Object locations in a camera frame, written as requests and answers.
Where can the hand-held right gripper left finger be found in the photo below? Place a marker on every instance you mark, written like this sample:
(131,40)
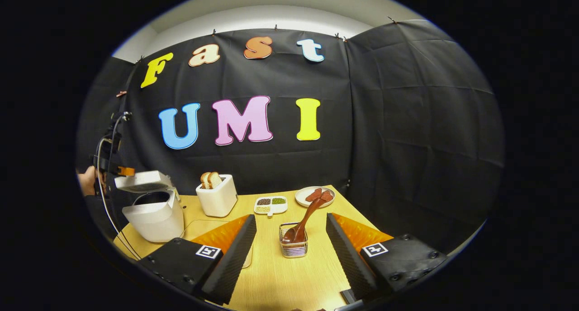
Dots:
(233,261)

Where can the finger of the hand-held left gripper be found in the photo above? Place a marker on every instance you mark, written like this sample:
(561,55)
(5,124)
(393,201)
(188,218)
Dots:
(126,171)

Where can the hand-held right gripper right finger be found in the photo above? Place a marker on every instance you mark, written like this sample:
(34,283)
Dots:
(348,256)

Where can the clear box of rice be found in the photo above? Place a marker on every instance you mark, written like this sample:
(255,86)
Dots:
(199,229)

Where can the brown wooden spoon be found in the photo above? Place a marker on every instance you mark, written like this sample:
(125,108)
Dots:
(307,216)

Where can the white rice cooker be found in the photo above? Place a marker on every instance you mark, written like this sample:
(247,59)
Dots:
(156,220)

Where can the white toaster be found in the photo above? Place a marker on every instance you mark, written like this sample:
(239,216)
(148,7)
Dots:
(217,202)

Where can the red sausage slice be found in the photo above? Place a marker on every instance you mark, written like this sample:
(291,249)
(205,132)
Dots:
(326,196)
(314,195)

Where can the white divided bean dish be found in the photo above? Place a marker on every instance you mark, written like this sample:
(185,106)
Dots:
(270,208)

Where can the white round plate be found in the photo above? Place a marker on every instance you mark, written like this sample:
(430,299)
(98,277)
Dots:
(301,197)

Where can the bread slice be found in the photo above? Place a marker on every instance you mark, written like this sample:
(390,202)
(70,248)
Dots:
(215,180)
(204,180)

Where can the black backdrop cloth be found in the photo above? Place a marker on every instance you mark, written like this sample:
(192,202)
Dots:
(407,134)

